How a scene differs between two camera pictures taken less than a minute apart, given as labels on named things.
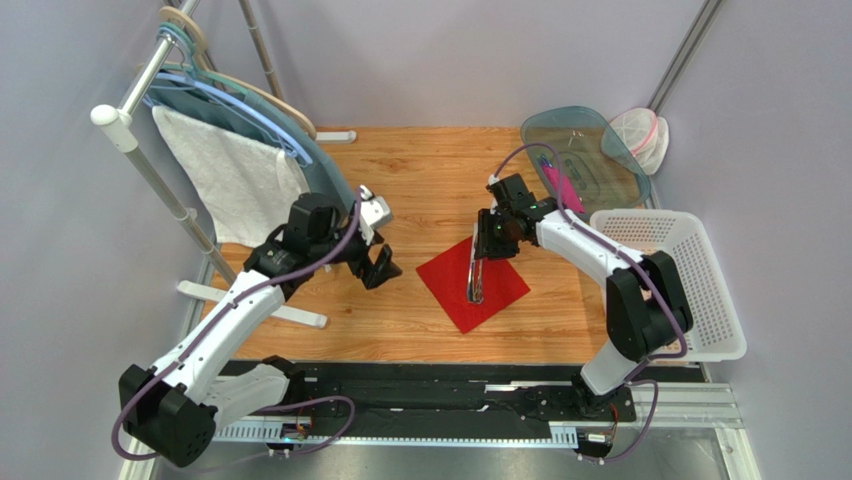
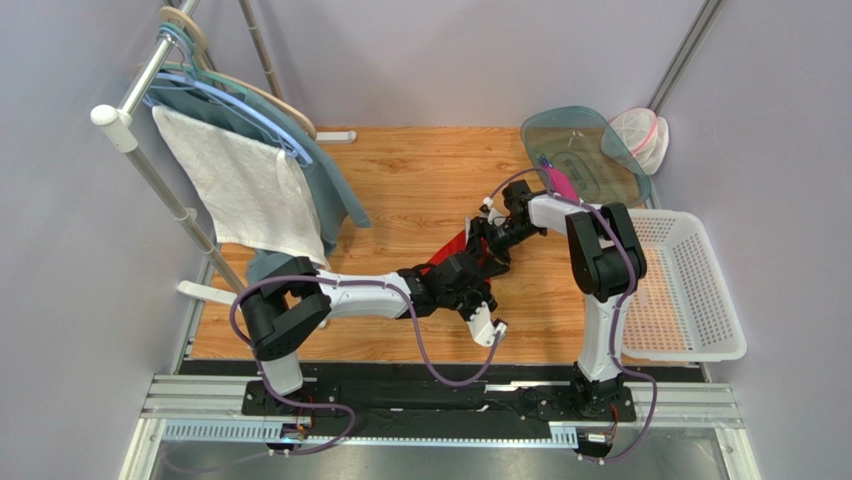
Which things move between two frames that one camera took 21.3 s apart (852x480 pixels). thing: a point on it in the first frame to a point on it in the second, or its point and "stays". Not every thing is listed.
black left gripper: [383, 269] to [483, 293]
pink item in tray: [569, 199] stays
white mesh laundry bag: [647, 135] stays
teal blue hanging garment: [248, 114] stays
